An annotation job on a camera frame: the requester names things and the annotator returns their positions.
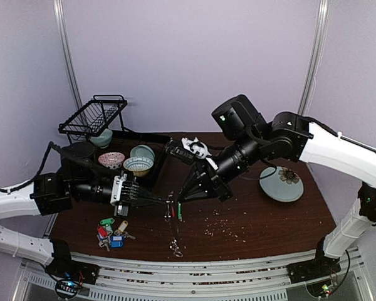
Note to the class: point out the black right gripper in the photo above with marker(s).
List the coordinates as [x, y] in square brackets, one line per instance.
[211, 181]

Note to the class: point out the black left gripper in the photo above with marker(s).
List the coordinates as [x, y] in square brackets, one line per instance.
[121, 209]

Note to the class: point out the green key tag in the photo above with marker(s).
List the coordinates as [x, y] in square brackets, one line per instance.
[179, 211]
[107, 221]

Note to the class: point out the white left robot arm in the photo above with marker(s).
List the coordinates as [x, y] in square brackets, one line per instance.
[78, 179]

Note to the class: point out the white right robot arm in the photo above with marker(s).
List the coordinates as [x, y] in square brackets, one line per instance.
[294, 138]

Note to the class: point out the silver keys bunch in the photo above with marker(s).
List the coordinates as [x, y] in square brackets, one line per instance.
[106, 243]

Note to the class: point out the yellow blue patterned bowl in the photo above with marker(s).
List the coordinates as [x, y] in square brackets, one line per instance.
[140, 166]

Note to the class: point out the blue key tag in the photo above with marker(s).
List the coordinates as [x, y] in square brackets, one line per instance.
[117, 241]

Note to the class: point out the red patterned bowl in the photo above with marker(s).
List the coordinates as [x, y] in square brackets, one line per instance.
[112, 160]

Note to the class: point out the light blue bowl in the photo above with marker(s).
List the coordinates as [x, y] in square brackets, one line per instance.
[143, 150]

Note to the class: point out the celadon green bowl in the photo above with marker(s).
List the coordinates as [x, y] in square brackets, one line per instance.
[103, 140]

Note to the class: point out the light blue flower plate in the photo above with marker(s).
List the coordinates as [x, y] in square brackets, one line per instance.
[281, 184]

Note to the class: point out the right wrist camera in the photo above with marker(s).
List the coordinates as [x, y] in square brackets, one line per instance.
[191, 152]

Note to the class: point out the black wire dish rack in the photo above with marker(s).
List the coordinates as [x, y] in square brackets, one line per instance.
[97, 115]

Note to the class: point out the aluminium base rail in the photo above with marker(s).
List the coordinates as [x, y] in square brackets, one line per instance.
[252, 279]

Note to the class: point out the left aluminium wall post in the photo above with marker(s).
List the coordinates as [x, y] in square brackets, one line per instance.
[70, 71]

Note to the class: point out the aluminium wall post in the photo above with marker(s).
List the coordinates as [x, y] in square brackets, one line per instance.
[70, 71]
[315, 57]

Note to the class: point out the right aluminium wall post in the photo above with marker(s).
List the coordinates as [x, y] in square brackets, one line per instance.
[315, 57]

